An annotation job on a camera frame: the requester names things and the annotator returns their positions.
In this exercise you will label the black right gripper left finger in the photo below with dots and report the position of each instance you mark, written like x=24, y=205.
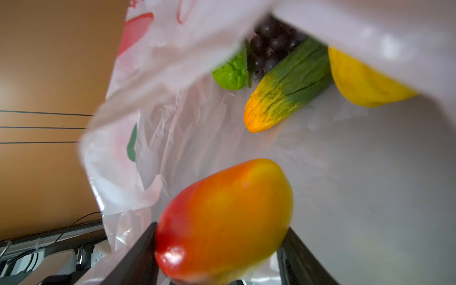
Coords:
x=139, y=266

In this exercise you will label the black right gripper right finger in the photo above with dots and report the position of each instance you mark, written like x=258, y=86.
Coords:
x=297, y=264

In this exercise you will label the red yellow mango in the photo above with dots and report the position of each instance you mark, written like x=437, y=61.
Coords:
x=223, y=226

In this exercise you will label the pink plastic bag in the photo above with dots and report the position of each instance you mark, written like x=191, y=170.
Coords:
x=374, y=189

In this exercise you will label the orange green papaya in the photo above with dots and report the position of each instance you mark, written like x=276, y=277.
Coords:
x=295, y=81

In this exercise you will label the green lime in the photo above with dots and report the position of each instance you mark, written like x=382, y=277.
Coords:
x=233, y=74

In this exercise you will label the dark purple grape bunch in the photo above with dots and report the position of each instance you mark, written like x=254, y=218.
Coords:
x=272, y=42

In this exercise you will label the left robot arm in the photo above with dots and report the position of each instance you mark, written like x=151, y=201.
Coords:
x=68, y=261

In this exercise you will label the aluminium front rail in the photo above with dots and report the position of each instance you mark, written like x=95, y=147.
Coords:
x=20, y=256

